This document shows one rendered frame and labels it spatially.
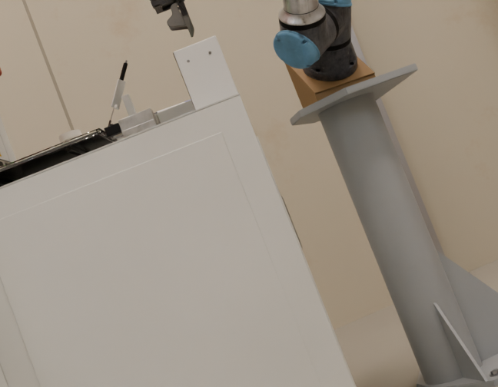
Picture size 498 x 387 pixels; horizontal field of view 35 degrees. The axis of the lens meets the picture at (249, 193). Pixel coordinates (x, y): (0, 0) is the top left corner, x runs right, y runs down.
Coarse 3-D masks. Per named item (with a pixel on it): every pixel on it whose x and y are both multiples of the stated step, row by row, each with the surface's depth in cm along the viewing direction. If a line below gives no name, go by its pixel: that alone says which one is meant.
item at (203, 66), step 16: (192, 48) 160; (208, 48) 160; (192, 64) 160; (208, 64) 160; (224, 64) 160; (192, 80) 160; (208, 80) 160; (224, 80) 160; (192, 96) 160; (208, 96) 160; (224, 96) 160
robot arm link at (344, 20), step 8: (320, 0) 197; (328, 0) 197; (336, 0) 198; (344, 0) 198; (328, 8) 198; (336, 8) 199; (344, 8) 200; (336, 16) 198; (344, 16) 201; (336, 24) 198; (344, 24) 202; (344, 32) 205; (336, 40) 205; (344, 40) 206
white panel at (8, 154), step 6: (0, 120) 216; (0, 126) 214; (0, 132) 212; (0, 138) 209; (6, 138) 215; (0, 144) 207; (6, 144) 213; (0, 150) 205; (6, 150) 211; (12, 150) 216; (6, 156) 209; (12, 156) 214
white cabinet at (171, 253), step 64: (192, 128) 153; (0, 192) 154; (64, 192) 154; (128, 192) 153; (192, 192) 152; (256, 192) 152; (0, 256) 153; (64, 256) 153; (128, 256) 152; (192, 256) 152; (256, 256) 151; (0, 320) 153; (64, 320) 152; (128, 320) 152; (192, 320) 151; (256, 320) 151; (320, 320) 151; (64, 384) 151; (128, 384) 151; (192, 384) 150; (256, 384) 150; (320, 384) 150
